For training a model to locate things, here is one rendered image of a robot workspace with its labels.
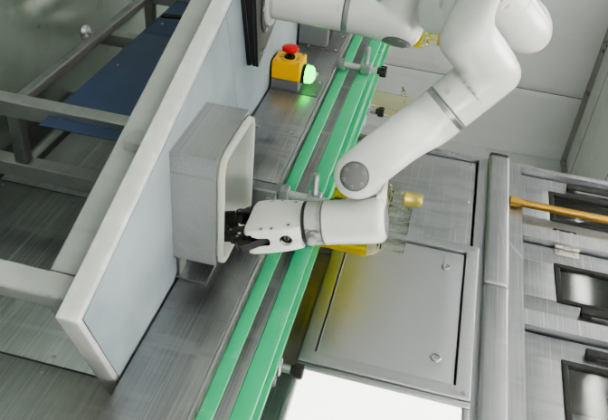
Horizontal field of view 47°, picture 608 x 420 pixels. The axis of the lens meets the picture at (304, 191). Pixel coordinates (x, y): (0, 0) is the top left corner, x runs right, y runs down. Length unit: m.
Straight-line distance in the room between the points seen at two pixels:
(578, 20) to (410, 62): 1.70
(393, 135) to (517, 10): 0.28
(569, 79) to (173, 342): 6.90
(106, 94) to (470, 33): 0.93
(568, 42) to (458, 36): 6.58
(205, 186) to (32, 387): 0.54
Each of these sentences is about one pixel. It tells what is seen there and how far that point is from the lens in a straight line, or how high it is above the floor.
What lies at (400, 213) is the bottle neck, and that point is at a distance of 1.58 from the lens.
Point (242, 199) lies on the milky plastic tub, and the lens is 1.33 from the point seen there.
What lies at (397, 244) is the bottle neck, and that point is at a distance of 1.49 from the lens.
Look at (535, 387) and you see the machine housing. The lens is 1.55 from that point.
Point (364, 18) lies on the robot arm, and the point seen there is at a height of 0.98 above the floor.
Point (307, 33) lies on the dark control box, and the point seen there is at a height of 0.78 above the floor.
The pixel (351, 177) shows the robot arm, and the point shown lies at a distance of 1.07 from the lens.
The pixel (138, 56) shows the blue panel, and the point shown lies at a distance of 1.88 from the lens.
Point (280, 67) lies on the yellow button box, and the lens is 1.67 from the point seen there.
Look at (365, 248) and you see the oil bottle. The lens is 1.49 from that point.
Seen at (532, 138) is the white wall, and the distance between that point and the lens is 8.11.
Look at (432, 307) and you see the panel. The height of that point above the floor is 1.23.
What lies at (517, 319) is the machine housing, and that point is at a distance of 1.64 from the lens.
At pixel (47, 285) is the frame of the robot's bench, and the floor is 0.66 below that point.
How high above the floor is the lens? 1.13
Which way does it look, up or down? 8 degrees down
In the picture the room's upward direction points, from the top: 102 degrees clockwise
